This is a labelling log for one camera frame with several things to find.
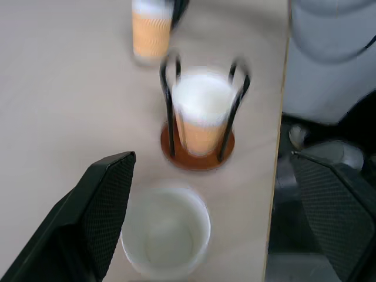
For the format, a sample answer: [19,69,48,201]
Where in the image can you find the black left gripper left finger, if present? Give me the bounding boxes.
[0,151,137,282]

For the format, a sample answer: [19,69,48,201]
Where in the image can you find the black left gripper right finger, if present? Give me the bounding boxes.
[290,150,376,282]

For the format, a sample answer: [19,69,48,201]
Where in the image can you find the silver robot body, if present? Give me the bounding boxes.
[281,0,376,126]

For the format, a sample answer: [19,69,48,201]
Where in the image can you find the black wire cup holder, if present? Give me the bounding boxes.
[159,54,251,172]

